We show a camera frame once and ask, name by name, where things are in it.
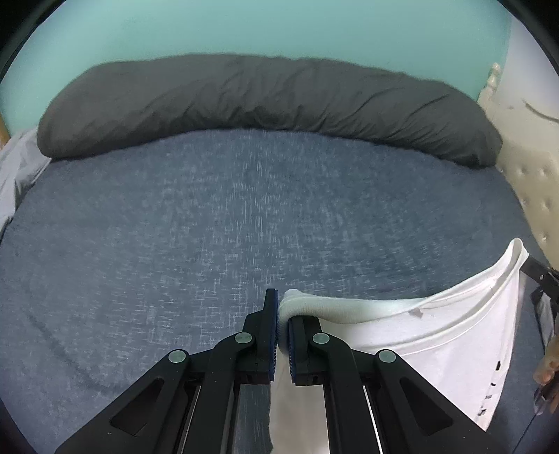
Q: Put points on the light grey blanket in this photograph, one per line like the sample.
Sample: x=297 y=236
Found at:
x=22 y=170

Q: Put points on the wooden board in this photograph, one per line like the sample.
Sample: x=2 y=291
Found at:
x=3 y=131

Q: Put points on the cream tufted headboard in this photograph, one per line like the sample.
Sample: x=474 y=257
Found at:
x=528 y=174

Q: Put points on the person's right hand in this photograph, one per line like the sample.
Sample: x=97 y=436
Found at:
x=551 y=371

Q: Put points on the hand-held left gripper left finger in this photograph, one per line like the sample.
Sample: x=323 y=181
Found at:
x=274 y=331

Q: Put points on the dark grey long pillow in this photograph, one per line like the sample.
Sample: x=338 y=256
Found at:
x=262 y=100

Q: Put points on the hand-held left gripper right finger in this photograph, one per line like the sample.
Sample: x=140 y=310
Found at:
x=290 y=349

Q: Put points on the blue-grey bed sheet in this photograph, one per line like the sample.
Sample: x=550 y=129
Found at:
x=174 y=218

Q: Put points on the white t-shirt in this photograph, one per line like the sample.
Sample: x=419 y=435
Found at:
x=458 y=331

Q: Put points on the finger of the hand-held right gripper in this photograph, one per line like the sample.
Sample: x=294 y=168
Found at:
x=543 y=273

